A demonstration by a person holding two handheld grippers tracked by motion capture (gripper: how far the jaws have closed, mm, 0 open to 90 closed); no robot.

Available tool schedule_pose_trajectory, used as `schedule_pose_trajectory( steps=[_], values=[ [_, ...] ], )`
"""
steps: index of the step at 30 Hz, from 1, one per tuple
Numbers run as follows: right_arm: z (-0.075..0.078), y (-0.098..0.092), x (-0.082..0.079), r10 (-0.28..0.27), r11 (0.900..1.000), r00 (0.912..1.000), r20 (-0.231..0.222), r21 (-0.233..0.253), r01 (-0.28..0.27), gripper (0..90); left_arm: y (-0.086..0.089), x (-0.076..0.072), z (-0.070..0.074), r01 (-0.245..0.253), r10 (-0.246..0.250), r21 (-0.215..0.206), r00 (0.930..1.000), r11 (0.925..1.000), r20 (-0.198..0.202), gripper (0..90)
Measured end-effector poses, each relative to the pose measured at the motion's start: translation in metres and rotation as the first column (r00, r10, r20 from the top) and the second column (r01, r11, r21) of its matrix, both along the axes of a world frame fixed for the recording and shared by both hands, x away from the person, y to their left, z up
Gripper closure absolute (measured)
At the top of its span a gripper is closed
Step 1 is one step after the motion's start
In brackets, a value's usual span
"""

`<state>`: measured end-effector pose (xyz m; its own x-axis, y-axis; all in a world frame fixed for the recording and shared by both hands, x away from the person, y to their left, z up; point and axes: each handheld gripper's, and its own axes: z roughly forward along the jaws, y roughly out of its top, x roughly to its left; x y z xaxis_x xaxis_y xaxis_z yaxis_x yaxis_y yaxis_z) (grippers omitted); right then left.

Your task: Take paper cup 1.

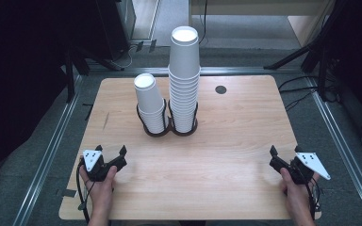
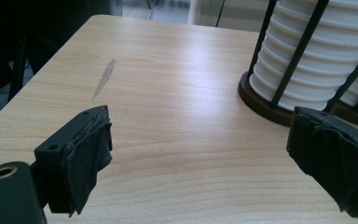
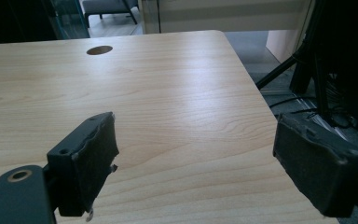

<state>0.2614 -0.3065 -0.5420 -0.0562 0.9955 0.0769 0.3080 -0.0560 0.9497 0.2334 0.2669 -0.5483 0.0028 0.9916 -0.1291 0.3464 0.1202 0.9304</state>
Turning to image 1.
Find white floor cable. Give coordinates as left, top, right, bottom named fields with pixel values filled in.
left=112, top=43, right=140, bottom=71

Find person's left hand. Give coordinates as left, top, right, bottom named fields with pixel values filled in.
left=79, top=155, right=118, bottom=212

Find black floor cables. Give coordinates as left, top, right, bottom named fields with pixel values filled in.
left=277, top=74, right=340, bottom=111

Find grey tape piece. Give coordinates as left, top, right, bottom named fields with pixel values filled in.
left=56, top=188, right=77, bottom=199

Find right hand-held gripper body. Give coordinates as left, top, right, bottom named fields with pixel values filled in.
left=269, top=152, right=332, bottom=186

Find hand-held gripper cable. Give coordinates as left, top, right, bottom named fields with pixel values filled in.
left=75, top=159, right=92, bottom=224
left=306, top=178, right=323, bottom=220

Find person's right hand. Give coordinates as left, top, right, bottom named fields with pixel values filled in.
left=279, top=167, right=321, bottom=215

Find short stack of white paper cups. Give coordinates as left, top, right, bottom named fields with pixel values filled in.
left=133, top=73, right=168, bottom=135

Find light wooden furniture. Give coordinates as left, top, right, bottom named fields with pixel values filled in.
left=188, top=0, right=337, bottom=48

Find black hanging cable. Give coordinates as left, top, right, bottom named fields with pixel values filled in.
left=198, top=0, right=209, bottom=45

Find left hand-held gripper cable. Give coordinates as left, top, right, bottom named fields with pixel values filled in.
left=75, top=159, right=92, bottom=224

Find right hand-held gripper cable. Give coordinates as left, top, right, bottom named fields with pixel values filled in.
left=306, top=178, right=323, bottom=220

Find aluminium floor rail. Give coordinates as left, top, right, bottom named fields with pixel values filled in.
left=305, top=75, right=362, bottom=226
left=12, top=74, right=85, bottom=226
left=86, top=66, right=309, bottom=76

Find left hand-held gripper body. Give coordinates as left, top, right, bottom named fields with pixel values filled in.
left=82, top=149, right=128, bottom=183

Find black metal stand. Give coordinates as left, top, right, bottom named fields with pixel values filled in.
left=63, top=46, right=125, bottom=104
left=263, top=0, right=353, bottom=102

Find dark curtain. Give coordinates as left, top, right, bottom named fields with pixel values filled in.
left=0, top=0, right=76, bottom=215

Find tall stack of white paper cups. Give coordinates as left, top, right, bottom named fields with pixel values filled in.
left=167, top=25, right=202, bottom=134

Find black wire double cup holder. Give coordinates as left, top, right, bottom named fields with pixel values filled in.
left=136, top=98, right=200, bottom=137

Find black cabinet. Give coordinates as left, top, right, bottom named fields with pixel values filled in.
left=94, top=0, right=137, bottom=61

